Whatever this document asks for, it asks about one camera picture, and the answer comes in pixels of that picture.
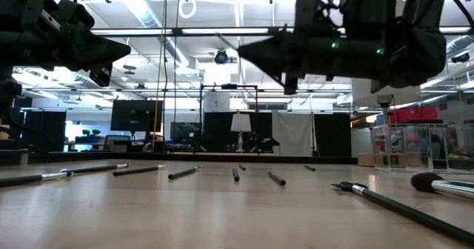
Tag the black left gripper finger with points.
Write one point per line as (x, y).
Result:
(96, 65)
(100, 47)

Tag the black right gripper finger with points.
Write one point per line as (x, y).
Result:
(283, 68)
(274, 47)

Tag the flat head black makeup brush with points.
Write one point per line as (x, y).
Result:
(407, 212)

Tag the fluffy makeup brush silver ferrule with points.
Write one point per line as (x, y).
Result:
(452, 188)

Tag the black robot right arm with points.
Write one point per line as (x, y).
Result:
(418, 49)

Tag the black room monitor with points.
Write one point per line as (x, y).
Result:
(135, 115)

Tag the white hanging cloth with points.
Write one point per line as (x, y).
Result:
(292, 134)

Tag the small white shade lamp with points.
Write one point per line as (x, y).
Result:
(240, 123)

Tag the black curtain panel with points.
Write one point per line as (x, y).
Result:
(44, 130)
(218, 130)
(333, 134)

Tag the small dark screen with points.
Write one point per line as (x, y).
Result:
(185, 130)

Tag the red plastic bin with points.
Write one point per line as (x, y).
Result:
(414, 115)

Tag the clear acrylic brush organizer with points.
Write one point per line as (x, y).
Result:
(418, 149)

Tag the black ceiling fixture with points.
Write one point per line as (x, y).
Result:
(461, 58)

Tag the black ceiling camera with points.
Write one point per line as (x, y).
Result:
(221, 57)

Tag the black metal frame rig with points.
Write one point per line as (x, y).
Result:
(229, 86)

